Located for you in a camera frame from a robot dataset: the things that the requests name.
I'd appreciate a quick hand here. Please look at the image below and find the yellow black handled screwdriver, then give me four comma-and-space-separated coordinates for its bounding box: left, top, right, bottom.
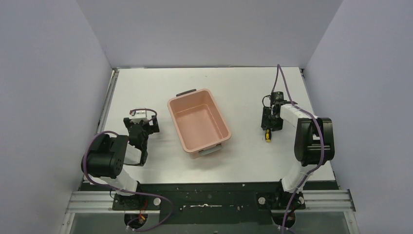
265, 129, 272, 142

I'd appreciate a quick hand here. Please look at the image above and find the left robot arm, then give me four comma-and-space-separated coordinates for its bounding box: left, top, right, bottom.
81, 115, 160, 196

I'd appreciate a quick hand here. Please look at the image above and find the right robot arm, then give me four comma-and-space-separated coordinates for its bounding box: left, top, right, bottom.
261, 91, 335, 209

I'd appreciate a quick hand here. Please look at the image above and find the pink plastic bin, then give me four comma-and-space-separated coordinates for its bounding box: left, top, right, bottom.
168, 89, 232, 158

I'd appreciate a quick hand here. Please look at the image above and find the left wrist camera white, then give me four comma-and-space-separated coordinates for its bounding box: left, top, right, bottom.
130, 110, 148, 123

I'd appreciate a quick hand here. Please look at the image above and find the left side aluminium rail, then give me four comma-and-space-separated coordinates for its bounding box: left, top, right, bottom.
96, 68, 119, 133

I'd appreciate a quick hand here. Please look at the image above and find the aluminium rail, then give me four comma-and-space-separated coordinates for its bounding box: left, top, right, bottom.
96, 68, 119, 133
66, 190, 356, 215

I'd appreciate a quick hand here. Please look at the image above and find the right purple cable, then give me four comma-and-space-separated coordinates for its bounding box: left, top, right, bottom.
271, 64, 325, 234

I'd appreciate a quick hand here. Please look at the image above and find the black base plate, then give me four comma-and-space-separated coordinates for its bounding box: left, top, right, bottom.
69, 181, 338, 230

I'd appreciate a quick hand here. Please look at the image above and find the aluminium front rail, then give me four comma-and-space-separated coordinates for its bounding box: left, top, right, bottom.
66, 190, 356, 215

